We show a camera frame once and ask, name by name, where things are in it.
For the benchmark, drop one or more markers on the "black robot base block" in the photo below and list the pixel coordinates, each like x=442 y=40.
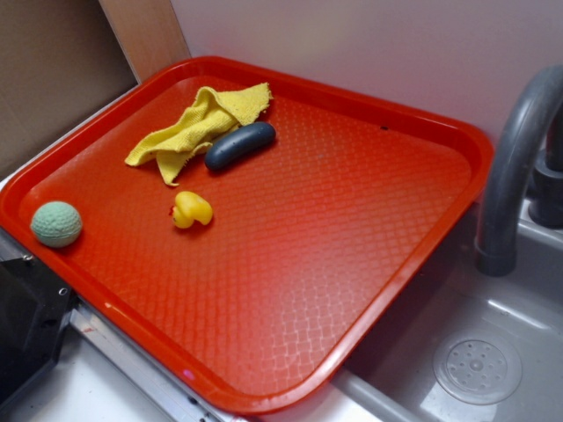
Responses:
x=35 y=310

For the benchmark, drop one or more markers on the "dark green plastic pickle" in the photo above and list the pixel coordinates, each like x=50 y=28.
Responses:
x=235 y=145

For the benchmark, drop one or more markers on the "brown cardboard panel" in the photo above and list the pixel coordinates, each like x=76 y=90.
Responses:
x=60 y=63

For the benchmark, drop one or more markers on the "red plastic tray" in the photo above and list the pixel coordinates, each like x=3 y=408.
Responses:
x=311 y=240

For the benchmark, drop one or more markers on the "grey toy faucet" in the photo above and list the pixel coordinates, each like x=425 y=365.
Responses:
x=528 y=159

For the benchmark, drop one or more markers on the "yellow rubber duck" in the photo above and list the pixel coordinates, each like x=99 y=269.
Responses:
x=189 y=208

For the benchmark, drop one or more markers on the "grey toy sink basin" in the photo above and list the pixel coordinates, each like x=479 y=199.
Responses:
x=457 y=345

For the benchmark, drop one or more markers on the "yellow cloth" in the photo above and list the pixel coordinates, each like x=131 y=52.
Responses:
x=212 y=115

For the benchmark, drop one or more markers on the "green dimpled ball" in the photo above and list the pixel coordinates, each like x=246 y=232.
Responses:
x=56 y=224

